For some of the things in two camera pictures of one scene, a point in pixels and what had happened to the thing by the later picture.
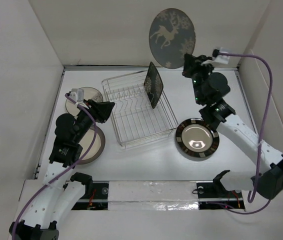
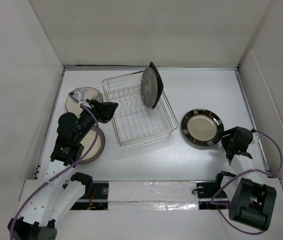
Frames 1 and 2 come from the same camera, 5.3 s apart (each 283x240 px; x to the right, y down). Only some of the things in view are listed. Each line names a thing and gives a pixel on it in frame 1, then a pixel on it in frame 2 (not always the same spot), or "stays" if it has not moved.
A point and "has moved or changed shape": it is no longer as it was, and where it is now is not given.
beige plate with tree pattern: x=89 y=93 stays
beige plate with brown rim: x=97 y=148 stays
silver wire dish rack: x=134 y=120 stays
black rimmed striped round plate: x=196 y=138 has moved or changed shape
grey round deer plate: x=172 y=35 to x=149 y=87
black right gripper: x=194 y=63 to x=230 y=131
